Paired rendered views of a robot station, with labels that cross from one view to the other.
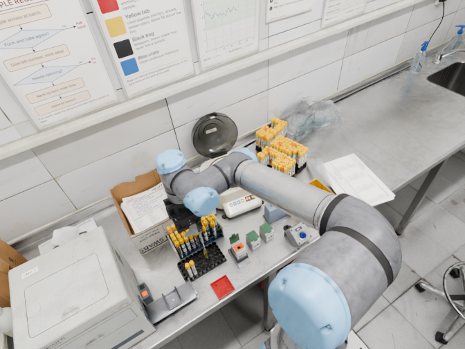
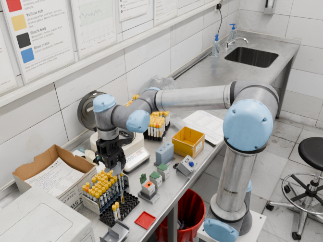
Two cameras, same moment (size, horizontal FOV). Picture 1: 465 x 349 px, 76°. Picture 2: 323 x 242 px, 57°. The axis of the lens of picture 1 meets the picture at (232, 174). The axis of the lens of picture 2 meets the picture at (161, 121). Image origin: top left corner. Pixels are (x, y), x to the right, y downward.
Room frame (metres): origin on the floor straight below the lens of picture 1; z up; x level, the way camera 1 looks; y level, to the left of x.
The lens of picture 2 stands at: (-0.28, 0.39, 1.93)
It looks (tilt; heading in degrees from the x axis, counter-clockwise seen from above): 34 degrees down; 332
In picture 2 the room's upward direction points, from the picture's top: 1 degrees counter-clockwise
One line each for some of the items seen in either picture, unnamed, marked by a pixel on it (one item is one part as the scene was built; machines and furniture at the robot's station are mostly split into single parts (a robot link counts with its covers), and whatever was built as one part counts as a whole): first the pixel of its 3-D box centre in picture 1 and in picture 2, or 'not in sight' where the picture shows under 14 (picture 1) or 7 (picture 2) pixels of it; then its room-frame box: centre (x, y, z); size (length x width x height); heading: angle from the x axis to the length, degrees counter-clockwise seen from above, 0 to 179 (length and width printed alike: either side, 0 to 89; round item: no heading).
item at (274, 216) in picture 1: (277, 210); (164, 154); (0.73, -0.17, 0.92); 0.10 x 0.07 x 0.10; 112
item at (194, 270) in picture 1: (199, 256); (118, 201); (0.56, 0.16, 0.93); 0.17 x 0.09 x 0.11; 117
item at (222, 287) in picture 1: (222, 287); (145, 220); (0.45, 0.08, 0.88); 0.07 x 0.07 x 0.01; 27
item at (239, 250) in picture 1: (239, 251); (148, 189); (0.57, 0.01, 0.92); 0.05 x 0.04 x 0.06; 25
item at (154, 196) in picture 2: (239, 254); (148, 193); (0.57, 0.01, 0.89); 0.09 x 0.05 x 0.04; 25
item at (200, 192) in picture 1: (201, 190); (133, 116); (0.49, 0.08, 1.39); 0.11 x 0.11 x 0.08; 35
